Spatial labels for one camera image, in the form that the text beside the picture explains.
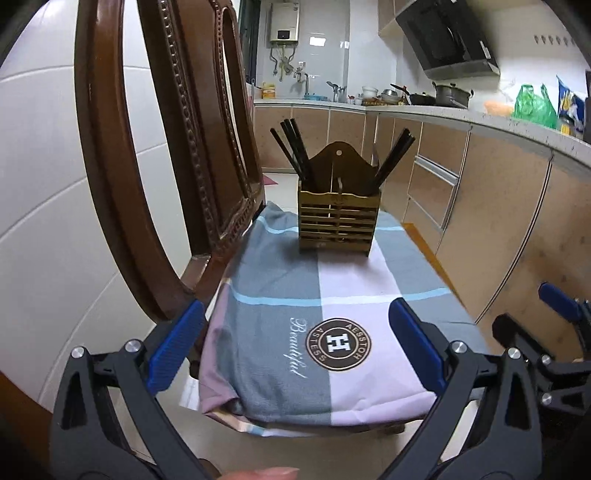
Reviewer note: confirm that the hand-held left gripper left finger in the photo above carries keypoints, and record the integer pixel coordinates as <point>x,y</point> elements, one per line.
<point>178,341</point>

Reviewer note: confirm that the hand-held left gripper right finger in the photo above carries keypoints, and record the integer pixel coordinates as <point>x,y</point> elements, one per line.
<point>415,341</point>

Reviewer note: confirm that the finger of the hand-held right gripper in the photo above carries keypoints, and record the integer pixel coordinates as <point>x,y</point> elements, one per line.
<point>558,383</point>
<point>558,300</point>

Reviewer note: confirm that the wooden slatted utensil holder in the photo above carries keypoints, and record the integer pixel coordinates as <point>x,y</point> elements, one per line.
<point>339,217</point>

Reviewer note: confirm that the bunch of black chopsticks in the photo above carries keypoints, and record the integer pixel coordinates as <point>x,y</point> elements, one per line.
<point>302,164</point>

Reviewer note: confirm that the person's left hand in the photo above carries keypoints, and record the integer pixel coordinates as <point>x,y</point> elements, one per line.
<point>263,474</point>

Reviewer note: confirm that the beige kitchen cabinets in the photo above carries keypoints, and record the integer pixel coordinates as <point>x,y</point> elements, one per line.
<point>508,207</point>

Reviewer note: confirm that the grey and pink plaid cloth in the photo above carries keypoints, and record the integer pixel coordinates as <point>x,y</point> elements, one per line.
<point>277,258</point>

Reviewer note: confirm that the pink dustpan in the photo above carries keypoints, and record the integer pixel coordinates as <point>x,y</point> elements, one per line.
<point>271,180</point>

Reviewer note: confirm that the green plastic bag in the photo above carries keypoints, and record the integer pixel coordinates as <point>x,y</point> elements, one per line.
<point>533,108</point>

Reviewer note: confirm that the blue and yellow bag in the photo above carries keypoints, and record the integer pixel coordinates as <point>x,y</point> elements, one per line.
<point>570,106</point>

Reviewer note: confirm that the orange bag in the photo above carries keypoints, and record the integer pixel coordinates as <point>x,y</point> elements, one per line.
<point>498,108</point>

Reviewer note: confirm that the carved wooden chair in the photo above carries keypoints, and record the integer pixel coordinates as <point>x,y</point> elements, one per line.
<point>203,138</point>

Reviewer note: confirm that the speckled kitchen countertop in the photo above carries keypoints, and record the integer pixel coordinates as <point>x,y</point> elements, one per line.
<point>461,117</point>

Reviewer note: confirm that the steel pot with lid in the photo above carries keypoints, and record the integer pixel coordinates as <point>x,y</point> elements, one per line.
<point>450,94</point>

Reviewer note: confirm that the black frying pan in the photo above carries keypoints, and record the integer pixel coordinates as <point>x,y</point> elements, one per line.
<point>418,98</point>

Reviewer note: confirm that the steel bowl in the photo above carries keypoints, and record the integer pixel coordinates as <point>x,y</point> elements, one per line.
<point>390,98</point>

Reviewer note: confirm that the white bowls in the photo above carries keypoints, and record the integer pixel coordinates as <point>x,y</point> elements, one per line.
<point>369,92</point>

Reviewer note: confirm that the cutlery cup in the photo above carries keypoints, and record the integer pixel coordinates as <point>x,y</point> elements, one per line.
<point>339,94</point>

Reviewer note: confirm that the blue basin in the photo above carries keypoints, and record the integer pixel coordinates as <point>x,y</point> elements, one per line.
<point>316,97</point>

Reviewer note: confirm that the yellow box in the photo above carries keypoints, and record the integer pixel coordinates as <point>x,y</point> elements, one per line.
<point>268,91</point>

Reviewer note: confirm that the metal faucet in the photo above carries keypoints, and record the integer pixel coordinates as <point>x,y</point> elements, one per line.
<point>302,81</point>

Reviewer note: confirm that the black range hood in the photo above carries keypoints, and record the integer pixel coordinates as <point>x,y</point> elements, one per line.
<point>443,37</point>

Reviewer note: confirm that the metal water pipes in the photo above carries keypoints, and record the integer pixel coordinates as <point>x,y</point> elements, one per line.
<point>282,60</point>

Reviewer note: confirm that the dark glass door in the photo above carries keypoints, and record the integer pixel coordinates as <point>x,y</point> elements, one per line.
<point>256,41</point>

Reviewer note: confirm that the white water heater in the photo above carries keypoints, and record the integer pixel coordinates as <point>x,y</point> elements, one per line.
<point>285,23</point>

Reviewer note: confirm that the beige wall cabinet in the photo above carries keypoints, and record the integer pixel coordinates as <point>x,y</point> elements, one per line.
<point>390,16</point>

